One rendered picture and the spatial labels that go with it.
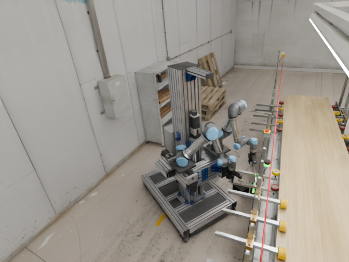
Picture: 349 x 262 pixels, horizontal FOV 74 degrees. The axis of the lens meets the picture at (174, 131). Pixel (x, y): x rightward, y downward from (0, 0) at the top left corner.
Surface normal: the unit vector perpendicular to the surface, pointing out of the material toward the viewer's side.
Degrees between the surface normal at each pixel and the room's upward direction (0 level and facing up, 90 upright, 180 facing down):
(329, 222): 0
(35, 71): 90
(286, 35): 90
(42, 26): 90
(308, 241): 0
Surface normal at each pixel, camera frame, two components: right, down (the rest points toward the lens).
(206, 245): -0.08, -0.87
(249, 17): -0.49, 0.46
